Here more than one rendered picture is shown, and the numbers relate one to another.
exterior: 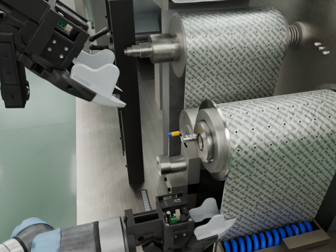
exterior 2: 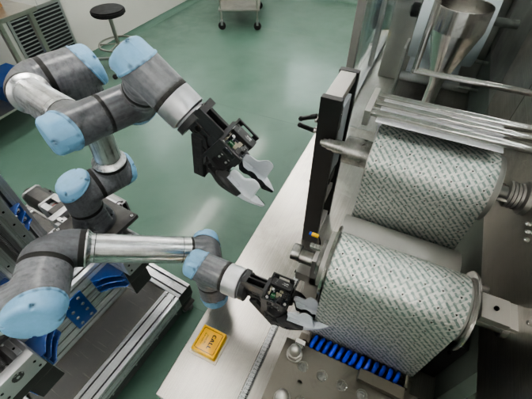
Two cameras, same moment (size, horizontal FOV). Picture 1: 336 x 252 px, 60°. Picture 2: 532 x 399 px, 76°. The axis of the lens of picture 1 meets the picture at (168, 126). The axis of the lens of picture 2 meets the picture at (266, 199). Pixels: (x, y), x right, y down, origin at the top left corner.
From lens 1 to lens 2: 0.35 m
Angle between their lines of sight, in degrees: 32
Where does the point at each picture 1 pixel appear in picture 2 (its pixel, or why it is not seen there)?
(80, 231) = (216, 263)
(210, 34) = (396, 164)
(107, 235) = (228, 276)
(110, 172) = (294, 219)
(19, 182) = not seen: hidden behind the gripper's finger
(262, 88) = (443, 233)
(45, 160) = (287, 161)
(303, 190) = (397, 347)
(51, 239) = (199, 257)
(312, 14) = not seen: outside the picture
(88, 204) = (262, 237)
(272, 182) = (363, 321)
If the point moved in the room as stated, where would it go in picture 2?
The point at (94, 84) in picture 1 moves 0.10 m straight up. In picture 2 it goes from (242, 186) to (239, 144)
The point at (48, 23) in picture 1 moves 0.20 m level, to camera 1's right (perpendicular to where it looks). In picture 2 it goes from (218, 146) to (315, 201)
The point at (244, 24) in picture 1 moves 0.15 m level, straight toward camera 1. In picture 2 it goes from (441, 168) to (389, 201)
